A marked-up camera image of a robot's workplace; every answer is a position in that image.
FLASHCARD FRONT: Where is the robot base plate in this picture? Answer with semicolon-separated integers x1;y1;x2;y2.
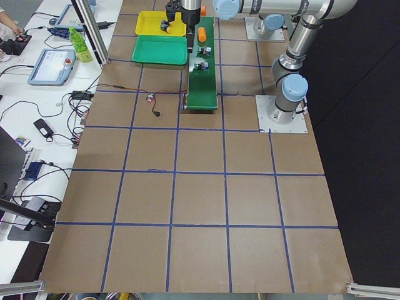
245;14;285;43
255;95;308;134

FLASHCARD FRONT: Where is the green drink bottle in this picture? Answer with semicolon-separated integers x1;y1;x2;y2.
69;27;93;63

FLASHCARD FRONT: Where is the teach pendant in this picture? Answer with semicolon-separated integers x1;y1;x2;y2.
27;49;76;86
49;4;84;32

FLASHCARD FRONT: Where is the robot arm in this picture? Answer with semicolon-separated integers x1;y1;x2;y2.
165;1;284;34
212;0;357;125

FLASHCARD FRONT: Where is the green plastic tray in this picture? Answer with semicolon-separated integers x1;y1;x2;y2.
132;35;188;66

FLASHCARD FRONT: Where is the aluminium frame post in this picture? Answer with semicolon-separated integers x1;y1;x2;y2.
71;0;109;66

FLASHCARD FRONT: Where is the teach pendant near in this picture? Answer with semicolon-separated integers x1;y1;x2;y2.
27;49;76;86

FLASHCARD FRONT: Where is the plain orange cylinder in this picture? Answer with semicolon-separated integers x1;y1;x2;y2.
197;26;207;43

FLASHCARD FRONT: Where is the yellow plastic tray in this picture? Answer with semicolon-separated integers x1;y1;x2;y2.
135;11;186;36

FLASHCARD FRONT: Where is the teach pendant far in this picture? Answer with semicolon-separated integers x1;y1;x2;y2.
49;4;84;32

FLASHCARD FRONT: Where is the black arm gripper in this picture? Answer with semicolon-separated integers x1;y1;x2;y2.
165;0;201;34

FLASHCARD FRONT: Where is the green conveyor belt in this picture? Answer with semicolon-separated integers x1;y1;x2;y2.
183;16;218;111

